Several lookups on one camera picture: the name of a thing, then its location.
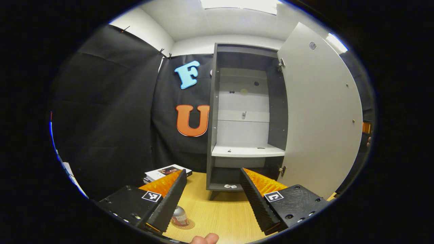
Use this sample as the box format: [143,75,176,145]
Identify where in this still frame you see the long ceiling light panel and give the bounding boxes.
[200,0,282,15]

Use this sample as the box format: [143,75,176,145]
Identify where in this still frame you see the dark grey cabinet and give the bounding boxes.
[206,42,289,200]

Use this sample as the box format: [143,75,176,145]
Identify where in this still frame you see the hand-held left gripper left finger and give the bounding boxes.
[96,169,188,236]

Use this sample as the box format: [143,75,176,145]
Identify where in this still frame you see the silver bottle with pink label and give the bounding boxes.
[171,206,189,227]

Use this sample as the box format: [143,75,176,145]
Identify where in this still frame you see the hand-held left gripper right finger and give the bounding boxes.
[240,168,332,236]

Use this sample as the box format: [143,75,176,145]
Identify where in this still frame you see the white book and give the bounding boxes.
[144,164,193,184]

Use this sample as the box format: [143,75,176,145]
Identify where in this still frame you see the beige cabinet door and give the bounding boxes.
[277,22,364,200]

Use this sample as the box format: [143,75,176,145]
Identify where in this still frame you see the narrow ceiling light panel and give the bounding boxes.
[326,33,348,54]

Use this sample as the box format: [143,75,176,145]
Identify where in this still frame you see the round brown coaster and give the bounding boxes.
[171,218,196,230]

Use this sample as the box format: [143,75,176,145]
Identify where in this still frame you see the black backdrop cloth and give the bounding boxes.
[49,24,375,200]

